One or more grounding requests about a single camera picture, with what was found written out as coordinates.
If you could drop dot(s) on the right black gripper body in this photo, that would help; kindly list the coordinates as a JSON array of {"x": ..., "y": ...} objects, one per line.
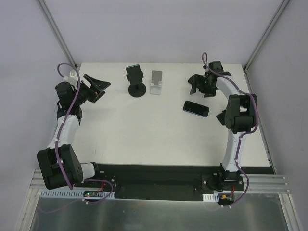
[{"x": 204, "y": 84}]

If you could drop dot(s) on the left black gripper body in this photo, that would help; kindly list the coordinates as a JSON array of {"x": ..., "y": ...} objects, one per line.
[{"x": 93, "y": 90}]

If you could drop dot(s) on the black phone blue edge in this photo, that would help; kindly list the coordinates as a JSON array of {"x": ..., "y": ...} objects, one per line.
[{"x": 196, "y": 109}]

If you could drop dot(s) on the silver folding phone stand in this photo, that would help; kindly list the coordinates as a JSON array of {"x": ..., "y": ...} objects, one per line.
[{"x": 156, "y": 82}]

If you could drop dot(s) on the black phone teal edge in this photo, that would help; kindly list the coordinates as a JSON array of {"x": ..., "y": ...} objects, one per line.
[{"x": 134, "y": 74}]

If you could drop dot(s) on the black round-base phone stand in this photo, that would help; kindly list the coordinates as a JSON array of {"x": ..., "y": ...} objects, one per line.
[{"x": 137, "y": 90}]

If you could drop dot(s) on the black folding phone stand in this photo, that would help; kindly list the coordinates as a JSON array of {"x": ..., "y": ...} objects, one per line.
[{"x": 222, "y": 117}]

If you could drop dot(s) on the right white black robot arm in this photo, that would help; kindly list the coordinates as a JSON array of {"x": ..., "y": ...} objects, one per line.
[{"x": 239, "y": 117}]

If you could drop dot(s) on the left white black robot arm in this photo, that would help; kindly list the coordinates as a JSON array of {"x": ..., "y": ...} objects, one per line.
[{"x": 58, "y": 163}]

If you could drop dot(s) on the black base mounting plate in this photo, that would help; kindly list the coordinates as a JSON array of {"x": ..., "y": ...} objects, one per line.
[{"x": 173, "y": 183}]

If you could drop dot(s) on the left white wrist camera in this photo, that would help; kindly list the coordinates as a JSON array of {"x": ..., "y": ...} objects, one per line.
[{"x": 71, "y": 78}]

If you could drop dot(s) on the left aluminium frame post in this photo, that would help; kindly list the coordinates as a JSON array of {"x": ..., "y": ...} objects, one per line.
[{"x": 56, "y": 32}]

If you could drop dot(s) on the aluminium frame post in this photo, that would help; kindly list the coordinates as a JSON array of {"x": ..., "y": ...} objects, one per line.
[
  {"x": 56, "y": 32},
  {"x": 267, "y": 32}
]

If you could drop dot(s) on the left white cable duct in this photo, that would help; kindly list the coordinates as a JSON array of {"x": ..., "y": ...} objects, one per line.
[{"x": 76, "y": 194}]

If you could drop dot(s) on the white cable duct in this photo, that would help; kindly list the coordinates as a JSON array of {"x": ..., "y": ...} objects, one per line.
[
  {"x": 76, "y": 194},
  {"x": 217, "y": 196}
]

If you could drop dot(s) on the right aluminium frame post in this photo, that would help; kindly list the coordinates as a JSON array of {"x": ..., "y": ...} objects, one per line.
[{"x": 267, "y": 32}]

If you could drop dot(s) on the right white cable duct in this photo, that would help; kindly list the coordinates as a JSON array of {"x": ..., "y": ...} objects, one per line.
[{"x": 217, "y": 196}]

